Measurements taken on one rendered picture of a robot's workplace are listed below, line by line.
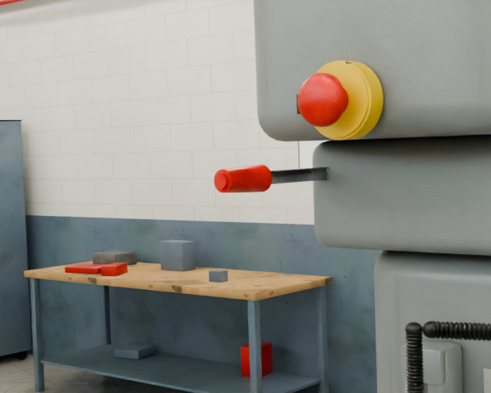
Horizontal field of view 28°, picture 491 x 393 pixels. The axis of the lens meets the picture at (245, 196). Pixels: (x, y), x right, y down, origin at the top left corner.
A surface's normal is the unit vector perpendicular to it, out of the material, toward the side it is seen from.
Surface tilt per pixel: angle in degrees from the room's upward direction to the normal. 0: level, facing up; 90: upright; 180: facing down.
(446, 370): 90
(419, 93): 90
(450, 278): 83
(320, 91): 87
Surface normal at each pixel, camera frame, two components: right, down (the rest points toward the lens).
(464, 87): -0.22, 0.06
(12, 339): 0.76, 0.00
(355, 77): -0.66, 0.07
